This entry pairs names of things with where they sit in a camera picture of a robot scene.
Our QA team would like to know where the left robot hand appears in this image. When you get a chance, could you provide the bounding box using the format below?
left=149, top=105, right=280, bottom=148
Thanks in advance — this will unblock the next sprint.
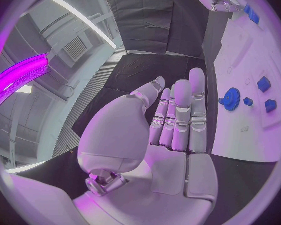
left=72, top=67, right=220, bottom=225

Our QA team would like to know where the white task board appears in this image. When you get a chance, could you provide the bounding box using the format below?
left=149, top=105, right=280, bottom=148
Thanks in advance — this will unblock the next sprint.
left=211, top=3, right=281, bottom=163

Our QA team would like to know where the long blue block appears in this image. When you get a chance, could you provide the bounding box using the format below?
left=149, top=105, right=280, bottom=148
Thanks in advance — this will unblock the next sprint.
left=243, top=3, right=262, bottom=25

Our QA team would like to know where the blue gear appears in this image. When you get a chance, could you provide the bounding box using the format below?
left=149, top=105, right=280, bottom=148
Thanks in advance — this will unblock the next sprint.
left=218, top=87, right=242, bottom=113

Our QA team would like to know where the glowing light bar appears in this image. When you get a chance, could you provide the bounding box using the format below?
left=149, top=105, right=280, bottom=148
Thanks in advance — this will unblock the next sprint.
left=0, top=52, right=53, bottom=112

